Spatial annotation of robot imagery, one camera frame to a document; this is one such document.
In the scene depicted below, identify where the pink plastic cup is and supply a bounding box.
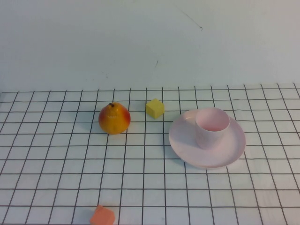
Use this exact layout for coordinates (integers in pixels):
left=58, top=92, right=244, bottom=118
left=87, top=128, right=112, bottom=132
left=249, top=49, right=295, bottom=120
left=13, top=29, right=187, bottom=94
left=195, top=107, right=231, bottom=150

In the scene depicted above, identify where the pink plastic plate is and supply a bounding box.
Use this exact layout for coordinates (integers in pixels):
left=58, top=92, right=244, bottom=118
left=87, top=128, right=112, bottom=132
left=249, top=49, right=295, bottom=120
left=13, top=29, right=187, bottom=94
left=168, top=108, right=247, bottom=170

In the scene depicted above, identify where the yellow foam cube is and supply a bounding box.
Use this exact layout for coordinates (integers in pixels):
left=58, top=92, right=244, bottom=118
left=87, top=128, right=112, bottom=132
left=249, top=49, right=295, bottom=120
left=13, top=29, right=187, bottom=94
left=145, top=98, right=165, bottom=120

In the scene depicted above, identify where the orange red pear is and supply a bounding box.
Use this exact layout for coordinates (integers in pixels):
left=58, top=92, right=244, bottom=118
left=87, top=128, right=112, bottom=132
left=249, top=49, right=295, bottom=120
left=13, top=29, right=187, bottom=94
left=98, top=102, right=131, bottom=135

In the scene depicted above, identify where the orange foam cube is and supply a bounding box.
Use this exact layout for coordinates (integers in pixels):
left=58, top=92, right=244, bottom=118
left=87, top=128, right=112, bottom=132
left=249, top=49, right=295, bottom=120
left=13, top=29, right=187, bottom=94
left=89, top=205, right=116, bottom=225

